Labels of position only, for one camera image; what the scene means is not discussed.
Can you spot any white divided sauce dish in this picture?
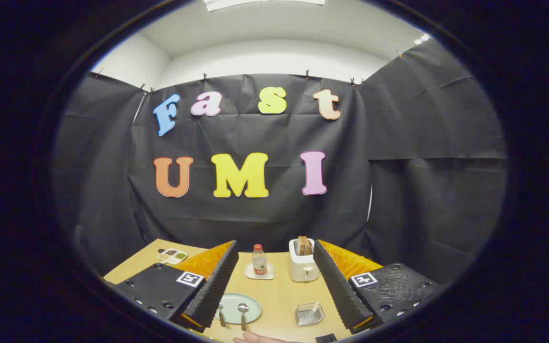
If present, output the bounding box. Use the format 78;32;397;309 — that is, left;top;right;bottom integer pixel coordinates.
158;248;188;265

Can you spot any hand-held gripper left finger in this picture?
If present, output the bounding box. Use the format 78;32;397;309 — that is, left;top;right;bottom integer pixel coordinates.
112;240;240;334

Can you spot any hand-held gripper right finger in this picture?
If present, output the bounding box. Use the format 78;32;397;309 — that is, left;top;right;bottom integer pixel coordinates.
313;239;442;334

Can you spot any metal wire basket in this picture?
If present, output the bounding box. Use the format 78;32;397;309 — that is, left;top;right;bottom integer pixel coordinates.
295;303;325;327

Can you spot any ceiling light panel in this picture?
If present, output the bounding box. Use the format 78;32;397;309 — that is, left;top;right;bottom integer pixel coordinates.
203;0;327;12

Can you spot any clear water bottle red cap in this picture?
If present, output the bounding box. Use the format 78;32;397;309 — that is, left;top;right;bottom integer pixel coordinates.
252;244;268;278

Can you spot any black backdrop cloth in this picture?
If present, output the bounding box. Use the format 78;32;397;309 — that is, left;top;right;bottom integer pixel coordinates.
51;40;508;286

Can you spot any white toaster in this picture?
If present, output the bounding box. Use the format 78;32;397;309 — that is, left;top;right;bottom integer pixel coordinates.
289;238;320;282

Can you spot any white square coaster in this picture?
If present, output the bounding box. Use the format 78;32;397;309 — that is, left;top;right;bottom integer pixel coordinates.
244;263;275;281

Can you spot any light green plate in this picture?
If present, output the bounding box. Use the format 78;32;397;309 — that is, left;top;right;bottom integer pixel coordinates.
217;293;262;325

